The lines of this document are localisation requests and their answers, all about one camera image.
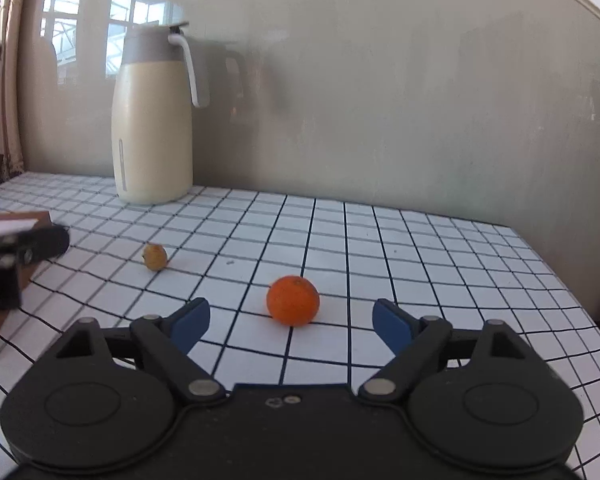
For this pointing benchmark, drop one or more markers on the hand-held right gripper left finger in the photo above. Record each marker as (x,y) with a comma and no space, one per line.
(192,322)

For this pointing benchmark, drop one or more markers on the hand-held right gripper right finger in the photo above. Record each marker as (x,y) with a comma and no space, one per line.
(392,325)

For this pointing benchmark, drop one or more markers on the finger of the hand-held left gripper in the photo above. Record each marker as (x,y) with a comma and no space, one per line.
(42,242)

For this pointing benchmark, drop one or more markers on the white cardboard box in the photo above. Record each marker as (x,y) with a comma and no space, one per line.
(32,272)

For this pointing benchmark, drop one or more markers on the round orange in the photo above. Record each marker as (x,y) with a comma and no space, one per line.
(293,300)

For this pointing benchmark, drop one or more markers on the small yellow-brown fruit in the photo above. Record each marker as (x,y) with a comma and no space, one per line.
(154,256)

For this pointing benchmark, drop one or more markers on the white checked tablecloth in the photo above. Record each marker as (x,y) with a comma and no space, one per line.
(380,240)

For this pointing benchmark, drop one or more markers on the beige curtain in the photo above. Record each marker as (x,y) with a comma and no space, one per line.
(5,60)

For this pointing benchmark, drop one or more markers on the cream thermos jug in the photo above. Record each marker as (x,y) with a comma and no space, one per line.
(152,135)

